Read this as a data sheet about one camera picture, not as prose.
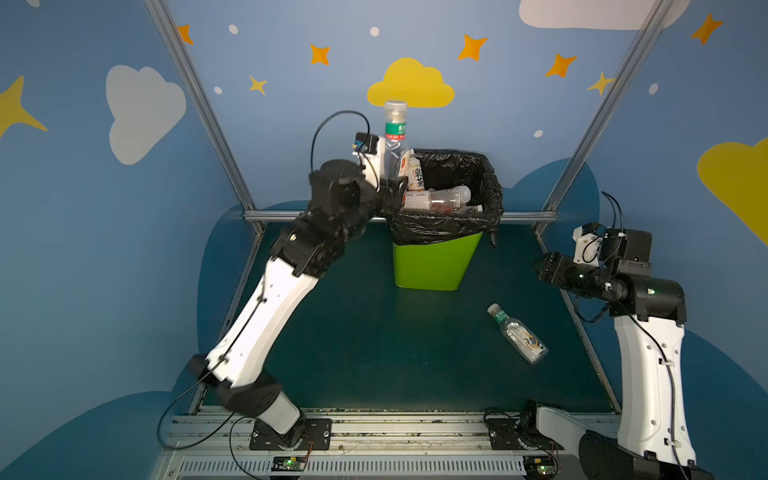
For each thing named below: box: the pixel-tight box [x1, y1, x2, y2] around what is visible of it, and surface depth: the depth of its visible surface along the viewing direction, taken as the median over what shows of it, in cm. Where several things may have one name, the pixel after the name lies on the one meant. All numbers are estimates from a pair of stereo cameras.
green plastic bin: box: [392, 231, 484, 291], surface depth 95 cm
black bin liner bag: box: [382, 150, 504, 250], surface depth 82 cm
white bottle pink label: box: [384, 100, 409, 178], surface depth 52 cm
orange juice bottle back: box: [398, 148, 425, 191], surface depth 90 cm
